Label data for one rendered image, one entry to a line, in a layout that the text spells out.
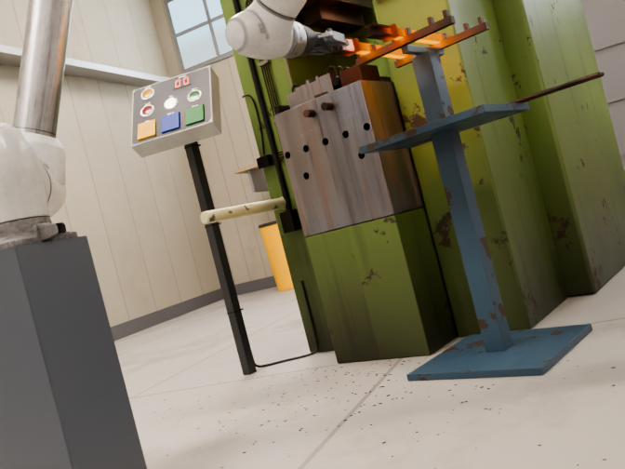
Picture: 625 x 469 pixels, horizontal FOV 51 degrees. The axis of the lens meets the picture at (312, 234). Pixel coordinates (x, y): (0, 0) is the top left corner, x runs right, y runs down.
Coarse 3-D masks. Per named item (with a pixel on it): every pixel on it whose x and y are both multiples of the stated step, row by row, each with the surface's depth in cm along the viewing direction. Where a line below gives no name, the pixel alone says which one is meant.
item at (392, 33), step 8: (368, 24) 166; (376, 24) 167; (392, 24) 172; (368, 32) 167; (376, 32) 166; (384, 32) 171; (392, 32) 172; (400, 32) 175; (384, 40) 174; (424, 40) 187; (432, 40) 189; (440, 40) 192
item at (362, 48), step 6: (354, 42) 178; (336, 48) 173; (354, 48) 179; (360, 48) 179; (366, 48) 183; (336, 54) 175; (342, 54) 177; (348, 54) 178; (360, 54) 186; (390, 54) 194; (396, 54) 196; (402, 54) 198
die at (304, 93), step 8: (320, 80) 224; (328, 80) 222; (296, 88) 231; (304, 88) 228; (312, 88) 226; (320, 88) 224; (328, 88) 222; (336, 88) 223; (288, 96) 233; (296, 96) 231; (304, 96) 229; (312, 96) 227; (296, 104) 232
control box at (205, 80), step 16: (176, 80) 251; (192, 80) 249; (208, 80) 246; (160, 96) 251; (176, 96) 248; (208, 96) 243; (160, 112) 247; (176, 112) 244; (208, 112) 239; (160, 128) 243; (192, 128) 238; (208, 128) 240; (144, 144) 243; (160, 144) 244; (176, 144) 246
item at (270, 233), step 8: (264, 224) 605; (272, 224) 601; (264, 232) 608; (272, 232) 602; (264, 240) 612; (272, 240) 604; (280, 240) 601; (272, 248) 606; (280, 248) 602; (272, 256) 608; (280, 256) 603; (272, 264) 613; (280, 264) 604; (280, 272) 606; (288, 272) 603; (280, 280) 608; (288, 280) 604; (280, 288) 612; (288, 288) 605
